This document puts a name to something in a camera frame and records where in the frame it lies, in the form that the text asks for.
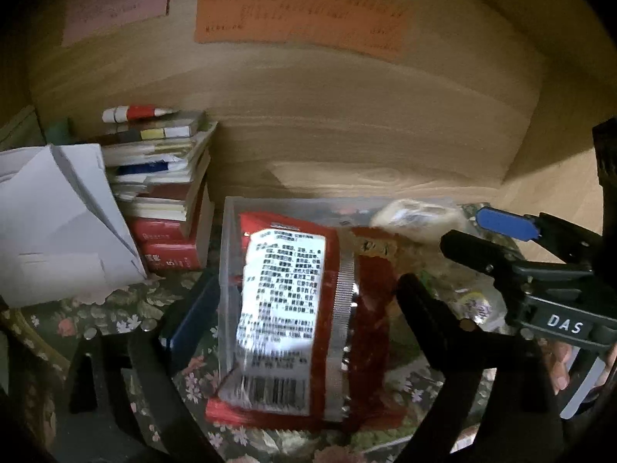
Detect red white pen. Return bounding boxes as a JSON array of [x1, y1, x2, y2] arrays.
[[101, 104, 170, 124]]

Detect pink paper note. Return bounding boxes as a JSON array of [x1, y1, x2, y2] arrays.
[[62, 0, 173, 47]]

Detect yellow white snack packet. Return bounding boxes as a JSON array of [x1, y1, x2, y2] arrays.
[[454, 288, 493, 325]]

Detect white folded papers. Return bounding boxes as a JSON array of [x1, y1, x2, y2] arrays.
[[0, 143, 148, 308]]

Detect red snack packet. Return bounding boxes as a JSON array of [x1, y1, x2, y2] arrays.
[[204, 211, 405, 433]]

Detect stack of books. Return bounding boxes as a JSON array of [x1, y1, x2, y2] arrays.
[[100, 110, 219, 272]]

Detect wooden desk hutch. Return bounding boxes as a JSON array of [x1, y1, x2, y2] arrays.
[[0, 0, 617, 271]]

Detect orange paper note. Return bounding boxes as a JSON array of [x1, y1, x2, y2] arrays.
[[195, 0, 410, 64]]

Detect cream snack packet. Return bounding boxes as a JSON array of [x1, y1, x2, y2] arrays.
[[370, 197, 472, 245]]

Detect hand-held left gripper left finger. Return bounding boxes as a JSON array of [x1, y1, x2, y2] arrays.
[[66, 274, 228, 463]]

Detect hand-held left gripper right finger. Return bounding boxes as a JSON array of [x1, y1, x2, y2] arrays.
[[392, 272, 566, 463]]

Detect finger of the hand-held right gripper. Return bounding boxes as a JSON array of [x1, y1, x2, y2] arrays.
[[474, 206, 604, 267], [439, 230, 527, 281]]

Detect clear plastic storage box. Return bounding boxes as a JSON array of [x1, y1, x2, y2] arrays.
[[219, 196, 485, 450]]

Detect person's right hand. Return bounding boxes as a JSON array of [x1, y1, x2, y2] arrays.
[[548, 340, 573, 392]]

